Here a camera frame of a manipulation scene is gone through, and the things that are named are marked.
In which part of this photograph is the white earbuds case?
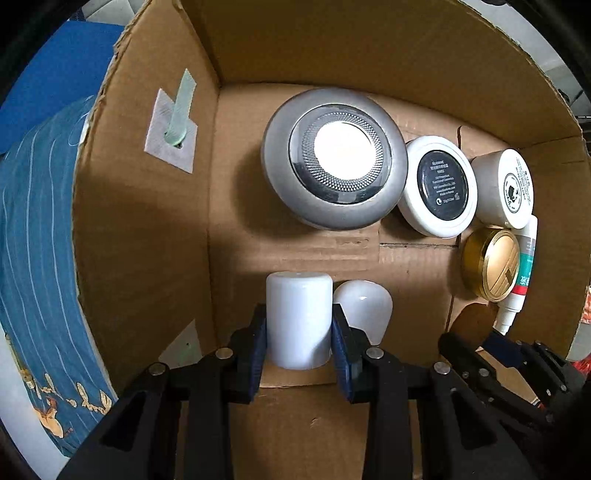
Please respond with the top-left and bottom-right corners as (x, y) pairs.
(334, 280), (394, 346)

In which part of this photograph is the white cylinder bottle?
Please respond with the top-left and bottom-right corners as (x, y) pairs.
(266, 272), (332, 371)

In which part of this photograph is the round silver tin gold emblem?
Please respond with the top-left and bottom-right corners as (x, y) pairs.
(260, 88), (409, 231)

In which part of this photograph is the white square sticker lower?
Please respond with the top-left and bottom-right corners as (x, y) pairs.
(158, 321), (202, 369)

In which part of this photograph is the white tube green label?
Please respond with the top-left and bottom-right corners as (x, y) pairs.
(494, 215), (538, 335)

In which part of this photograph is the blue striped cloth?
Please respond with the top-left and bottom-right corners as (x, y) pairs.
(1, 96), (117, 457)

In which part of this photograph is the white cream jar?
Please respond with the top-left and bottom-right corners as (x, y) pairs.
(471, 149), (534, 230)

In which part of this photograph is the cardboard box blue printed outside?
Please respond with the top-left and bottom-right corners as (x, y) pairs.
(71, 0), (591, 480)

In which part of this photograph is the white sticker with green tape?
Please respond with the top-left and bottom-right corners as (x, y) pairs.
(143, 69), (198, 174)

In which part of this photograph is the blue foam mat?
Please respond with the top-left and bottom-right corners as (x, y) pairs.
(1, 20), (123, 153)

